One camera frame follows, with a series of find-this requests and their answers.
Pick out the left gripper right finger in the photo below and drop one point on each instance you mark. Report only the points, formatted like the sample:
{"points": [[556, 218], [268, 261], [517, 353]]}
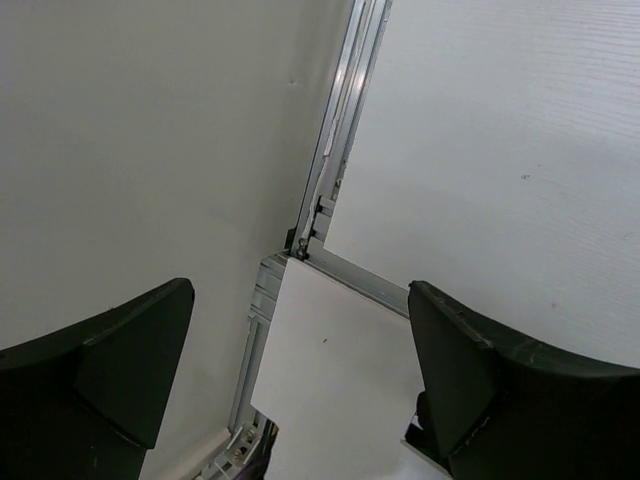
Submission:
{"points": [[500, 404]]}

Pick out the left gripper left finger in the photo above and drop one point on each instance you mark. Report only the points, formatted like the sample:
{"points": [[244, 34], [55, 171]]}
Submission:
{"points": [[87, 401]]}

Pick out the aluminium frame rail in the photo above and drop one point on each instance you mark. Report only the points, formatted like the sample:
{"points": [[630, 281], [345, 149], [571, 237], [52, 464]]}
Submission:
{"points": [[328, 377]]}

